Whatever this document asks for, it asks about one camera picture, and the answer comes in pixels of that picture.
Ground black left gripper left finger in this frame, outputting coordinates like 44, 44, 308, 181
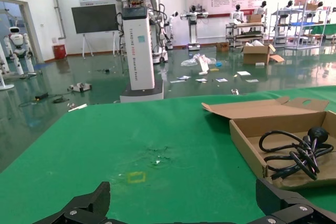
34, 181, 124, 224

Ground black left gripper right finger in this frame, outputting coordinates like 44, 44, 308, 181
251, 178, 336, 224

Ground black power cable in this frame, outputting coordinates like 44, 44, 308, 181
258, 126, 335, 181

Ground torn-edged brown cardboard box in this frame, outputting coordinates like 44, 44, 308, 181
201, 97, 336, 190

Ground large open cardboard box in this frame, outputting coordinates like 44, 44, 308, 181
240, 39, 285, 66

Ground small printed cardboard box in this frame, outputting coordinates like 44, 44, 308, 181
215, 41, 230, 52

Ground closed cardboard box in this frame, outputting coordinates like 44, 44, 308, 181
246, 14, 263, 24

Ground green table cloth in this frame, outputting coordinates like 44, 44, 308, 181
0, 85, 336, 224

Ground white device with wheels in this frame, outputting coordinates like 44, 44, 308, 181
67, 82, 93, 93

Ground long white blue leaflet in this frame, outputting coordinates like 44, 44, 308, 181
170, 75, 191, 83

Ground white carton red print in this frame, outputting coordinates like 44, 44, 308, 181
197, 55, 211, 76

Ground white wheeled robot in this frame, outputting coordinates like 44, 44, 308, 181
164, 10, 180, 51
152, 42, 169, 65

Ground clear plastic bag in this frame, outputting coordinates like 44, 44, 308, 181
180, 53, 217, 68

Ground white walking humanoid robot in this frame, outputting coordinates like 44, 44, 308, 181
3, 26, 38, 77

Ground green topped table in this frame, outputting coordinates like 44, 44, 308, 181
323, 23, 336, 41

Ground grey metal shelf rack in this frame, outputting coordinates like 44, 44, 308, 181
269, 0, 332, 51

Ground black display on stand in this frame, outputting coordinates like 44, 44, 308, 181
71, 3, 120, 58

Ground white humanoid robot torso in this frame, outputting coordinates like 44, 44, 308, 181
229, 3, 245, 24
252, 0, 268, 16
282, 0, 295, 12

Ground white robot with outstretched arms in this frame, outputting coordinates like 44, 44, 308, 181
180, 5, 210, 51

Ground metal frame work trolley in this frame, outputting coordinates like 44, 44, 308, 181
225, 21, 268, 48

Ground glass doorway grey frame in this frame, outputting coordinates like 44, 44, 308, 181
0, 0, 44, 65

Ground grey wall pipe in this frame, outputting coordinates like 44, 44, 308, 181
49, 0, 66, 40

